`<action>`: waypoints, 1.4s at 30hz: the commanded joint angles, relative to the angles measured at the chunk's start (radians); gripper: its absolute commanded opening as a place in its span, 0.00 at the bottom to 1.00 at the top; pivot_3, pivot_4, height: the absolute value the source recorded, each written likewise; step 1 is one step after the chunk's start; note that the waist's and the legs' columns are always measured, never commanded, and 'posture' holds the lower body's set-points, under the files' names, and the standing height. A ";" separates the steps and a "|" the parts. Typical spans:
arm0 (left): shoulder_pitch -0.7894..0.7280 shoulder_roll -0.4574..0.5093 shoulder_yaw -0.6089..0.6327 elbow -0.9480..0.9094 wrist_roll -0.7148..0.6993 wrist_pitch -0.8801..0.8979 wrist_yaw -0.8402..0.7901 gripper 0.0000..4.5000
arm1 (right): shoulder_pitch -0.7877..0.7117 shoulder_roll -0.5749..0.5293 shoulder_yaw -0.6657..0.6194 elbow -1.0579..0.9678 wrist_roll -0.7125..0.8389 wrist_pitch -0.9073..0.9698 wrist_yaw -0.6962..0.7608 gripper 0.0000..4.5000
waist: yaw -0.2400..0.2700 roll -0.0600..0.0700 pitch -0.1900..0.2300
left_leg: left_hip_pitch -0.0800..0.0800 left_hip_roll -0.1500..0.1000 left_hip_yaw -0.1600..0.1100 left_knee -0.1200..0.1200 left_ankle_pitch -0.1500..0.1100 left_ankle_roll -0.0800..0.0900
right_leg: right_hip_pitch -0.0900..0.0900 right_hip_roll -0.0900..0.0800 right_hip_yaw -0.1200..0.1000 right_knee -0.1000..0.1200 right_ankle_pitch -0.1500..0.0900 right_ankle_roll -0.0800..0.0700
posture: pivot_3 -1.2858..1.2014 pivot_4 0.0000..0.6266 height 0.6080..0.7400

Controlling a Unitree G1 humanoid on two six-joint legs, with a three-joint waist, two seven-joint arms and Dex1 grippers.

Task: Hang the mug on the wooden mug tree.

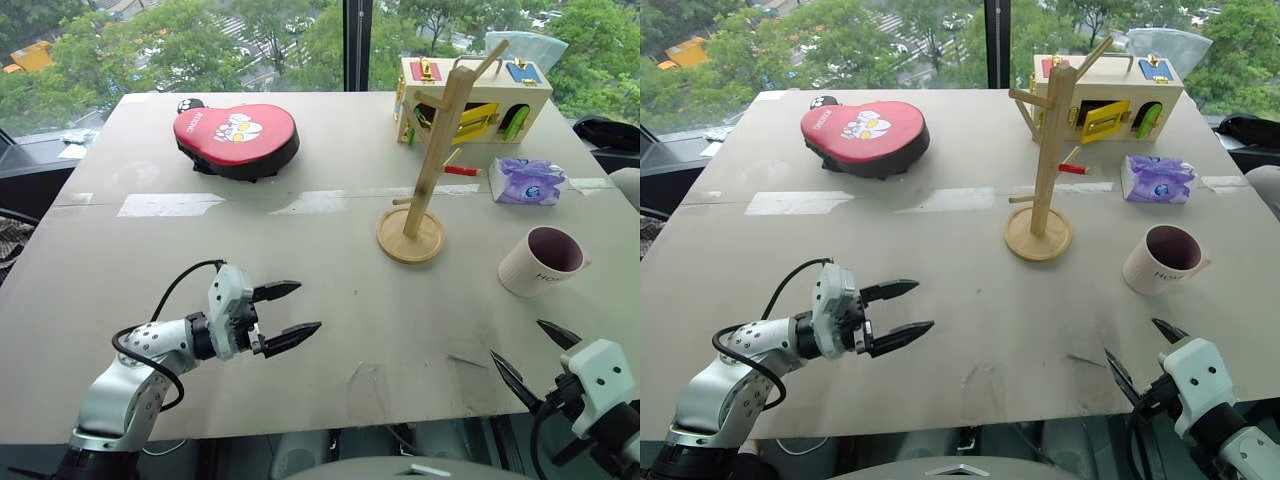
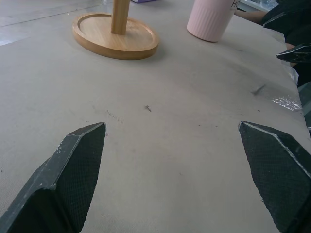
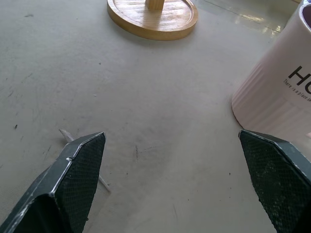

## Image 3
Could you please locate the round wooden base with peg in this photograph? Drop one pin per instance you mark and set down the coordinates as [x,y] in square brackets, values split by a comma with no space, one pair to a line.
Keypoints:
[155,20]

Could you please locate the pink ribbed mug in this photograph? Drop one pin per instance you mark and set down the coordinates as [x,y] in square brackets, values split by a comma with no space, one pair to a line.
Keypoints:
[274,87]

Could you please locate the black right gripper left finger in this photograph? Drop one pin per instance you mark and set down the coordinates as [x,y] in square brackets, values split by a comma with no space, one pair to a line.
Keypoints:
[70,184]

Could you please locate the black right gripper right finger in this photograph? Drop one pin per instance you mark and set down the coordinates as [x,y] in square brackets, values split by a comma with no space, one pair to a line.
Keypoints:
[277,174]

